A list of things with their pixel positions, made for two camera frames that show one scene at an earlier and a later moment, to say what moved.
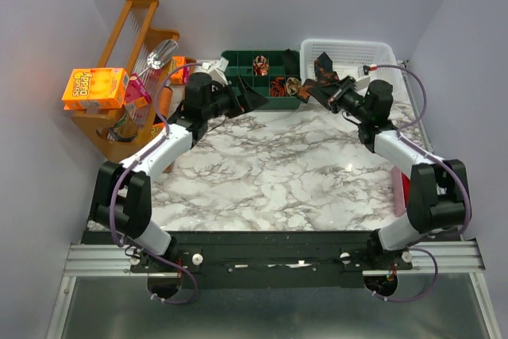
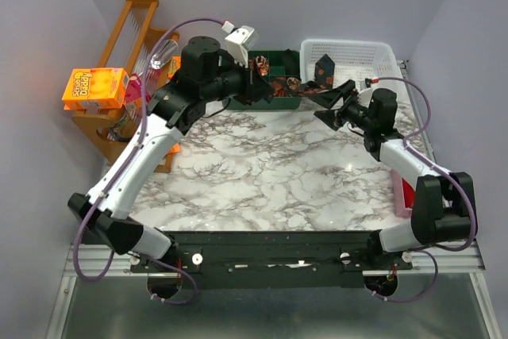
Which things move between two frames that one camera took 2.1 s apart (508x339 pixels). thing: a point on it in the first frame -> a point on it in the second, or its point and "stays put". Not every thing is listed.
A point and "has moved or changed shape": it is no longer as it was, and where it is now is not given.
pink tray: [401, 185] stays put
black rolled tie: [291, 62] stays put
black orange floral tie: [324, 74] has moved or changed shape
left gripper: [246, 102] -> [255, 91]
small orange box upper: [177, 69] stays put
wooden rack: [145, 53] stays put
